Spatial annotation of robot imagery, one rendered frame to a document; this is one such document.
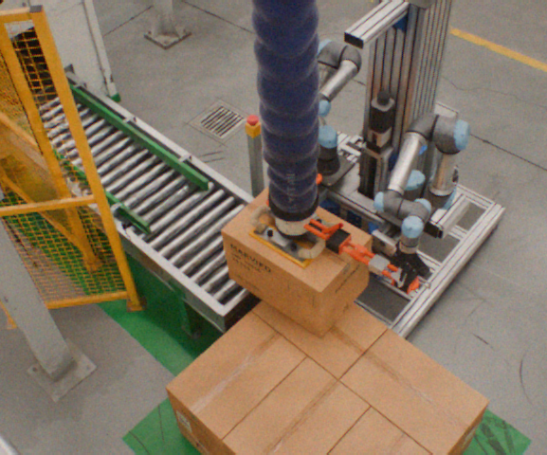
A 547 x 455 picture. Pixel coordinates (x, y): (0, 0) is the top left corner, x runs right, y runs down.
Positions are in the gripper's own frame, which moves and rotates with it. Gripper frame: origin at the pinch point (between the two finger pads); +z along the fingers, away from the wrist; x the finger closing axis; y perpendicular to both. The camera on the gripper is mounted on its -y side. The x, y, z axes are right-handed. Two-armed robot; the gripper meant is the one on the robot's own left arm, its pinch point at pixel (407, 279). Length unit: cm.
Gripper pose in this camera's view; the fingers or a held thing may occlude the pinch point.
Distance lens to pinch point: 290.4
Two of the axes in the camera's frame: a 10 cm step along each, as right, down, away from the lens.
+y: -7.7, -4.7, 4.3
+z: 0.4, 6.4, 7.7
